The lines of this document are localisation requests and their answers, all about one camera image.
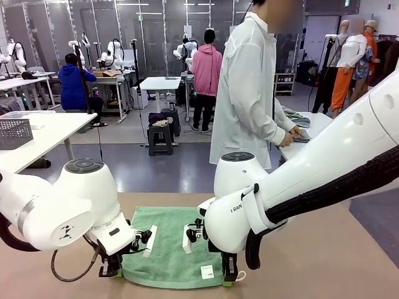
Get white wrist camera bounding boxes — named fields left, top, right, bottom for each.
left=183, top=219, right=207, bottom=254
left=133, top=224, right=158, bottom=258

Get open cardboard box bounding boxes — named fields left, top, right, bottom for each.
left=92, top=70, right=122, bottom=78

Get person in blue hoodie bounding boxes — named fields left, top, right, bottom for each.
left=58, top=52, right=105, bottom=125

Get person in pink hoodie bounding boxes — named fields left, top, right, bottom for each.
left=190, top=29, right=224, bottom=133

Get light grey plastic basket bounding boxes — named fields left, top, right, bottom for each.
left=0, top=112, right=34, bottom=151

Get black tripod pole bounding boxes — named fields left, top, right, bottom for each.
left=72, top=43, right=94, bottom=115

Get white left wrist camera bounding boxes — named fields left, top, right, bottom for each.
left=133, top=224, right=158, bottom=258

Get dark clothes on rack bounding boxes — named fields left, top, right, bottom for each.
left=372, top=34, right=399, bottom=85

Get person's right hand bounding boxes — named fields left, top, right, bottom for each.
left=279, top=132, right=296, bottom=148

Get mannequin with grey vest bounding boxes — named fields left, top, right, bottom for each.
left=312, top=19, right=350, bottom=115

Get person in white shirt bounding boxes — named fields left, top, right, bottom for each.
left=209, top=0, right=309, bottom=171

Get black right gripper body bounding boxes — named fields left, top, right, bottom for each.
left=208, top=240, right=239, bottom=272

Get black braided right arm sleeve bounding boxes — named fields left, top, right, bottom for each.
left=244, top=146, right=399, bottom=271

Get white robot with black strap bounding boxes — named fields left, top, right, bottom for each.
left=6, top=39, right=27, bottom=74

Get white computer tower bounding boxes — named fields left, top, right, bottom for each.
left=130, top=86, right=150, bottom=110

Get white background robot with cables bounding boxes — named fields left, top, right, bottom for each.
left=172, top=37, right=199, bottom=74

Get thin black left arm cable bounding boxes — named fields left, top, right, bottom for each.
left=51, top=238, right=102, bottom=283

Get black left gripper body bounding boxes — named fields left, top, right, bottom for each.
left=93, top=236, right=138, bottom=265

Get wooden shoe rack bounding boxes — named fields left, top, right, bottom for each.
left=274, top=72, right=296, bottom=97

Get thick black left arm hose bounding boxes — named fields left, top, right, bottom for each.
left=0, top=173, right=43, bottom=252

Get dark purple garment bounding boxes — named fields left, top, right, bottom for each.
left=148, top=112, right=168, bottom=124

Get person's right forearm white sleeve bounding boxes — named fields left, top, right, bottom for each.
left=261, top=115, right=297, bottom=147

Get mannequin with orange shirt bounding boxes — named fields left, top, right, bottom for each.
left=347, top=19, right=382, bottom=107

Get white desk with cardboard box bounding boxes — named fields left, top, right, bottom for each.
left=85, top=73, right=132, bottom=124

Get blue crumpled towel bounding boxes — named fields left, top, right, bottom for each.
left=292, top=115, right=313, bottom=130

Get white desk with black object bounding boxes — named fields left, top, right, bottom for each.
left=0, top=76, right=54, bottom=112

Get grey plastic stool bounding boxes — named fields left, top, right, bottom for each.
left=148, top=123, right=175, bottom=156
left=161, top=108, right=181, bottom=138

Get small white standing desk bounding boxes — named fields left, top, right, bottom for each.
left=139, top=76, right=182, bottom=113

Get mannequin with white top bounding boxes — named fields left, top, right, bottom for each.
left=330, top=17, right=370, bottom=118

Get black camera pole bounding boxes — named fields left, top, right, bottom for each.
left=130, top=39, right=143, bottom=94

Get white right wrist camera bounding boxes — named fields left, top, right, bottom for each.
left=183, top=219, right=207, bottom=254

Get green towel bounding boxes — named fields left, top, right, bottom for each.
left=120, top=206, right=247, bottom=289

